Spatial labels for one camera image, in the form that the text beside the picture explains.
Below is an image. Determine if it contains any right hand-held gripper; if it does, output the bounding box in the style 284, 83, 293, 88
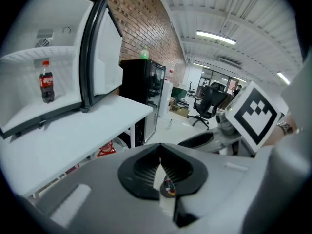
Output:
177, 81, 281, 157

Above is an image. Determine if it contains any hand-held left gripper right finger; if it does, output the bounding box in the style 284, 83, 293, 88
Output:
160, 143, 254, 226

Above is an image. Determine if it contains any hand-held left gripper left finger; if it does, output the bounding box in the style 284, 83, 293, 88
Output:
36, 143, 175, 234

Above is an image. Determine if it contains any small cola bottle red cap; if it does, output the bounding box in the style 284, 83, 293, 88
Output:
39, 60, 56, 104

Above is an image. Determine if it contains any person's right forearm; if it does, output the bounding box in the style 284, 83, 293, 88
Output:
264, 113, 303, 147

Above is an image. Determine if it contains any black office chair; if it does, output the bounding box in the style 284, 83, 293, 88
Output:
188, 85, 229, 130

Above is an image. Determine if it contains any cardboard box with goods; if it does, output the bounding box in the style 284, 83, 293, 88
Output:
169, 97, 191, 118

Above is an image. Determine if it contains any dark green table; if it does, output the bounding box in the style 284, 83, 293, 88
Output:
170, 86, 190, 98

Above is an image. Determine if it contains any white table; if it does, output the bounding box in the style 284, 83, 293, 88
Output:
31, 125, 136, 199

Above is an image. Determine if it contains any silver metal wristwatch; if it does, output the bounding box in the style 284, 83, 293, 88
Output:
276, 120, 293, 135

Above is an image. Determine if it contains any clear bottle on cabinet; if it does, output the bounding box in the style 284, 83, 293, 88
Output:
165, 64, 175, 79

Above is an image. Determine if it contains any long ceiling light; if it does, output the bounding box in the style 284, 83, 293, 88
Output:
276, 71, 291, 85
196, 30, 237, 45

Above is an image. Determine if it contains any black glass-door cabinet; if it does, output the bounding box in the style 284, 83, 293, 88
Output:
119, 58, 167, 143

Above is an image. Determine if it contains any black mini fridge door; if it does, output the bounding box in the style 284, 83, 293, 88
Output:
79, 0, 124, 114

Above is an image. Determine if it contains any round fridge fan grille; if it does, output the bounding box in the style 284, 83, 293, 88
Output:
35, 38, 53, 48

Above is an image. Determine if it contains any black mini fridge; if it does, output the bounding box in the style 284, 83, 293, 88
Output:
0, 0, 108, 140

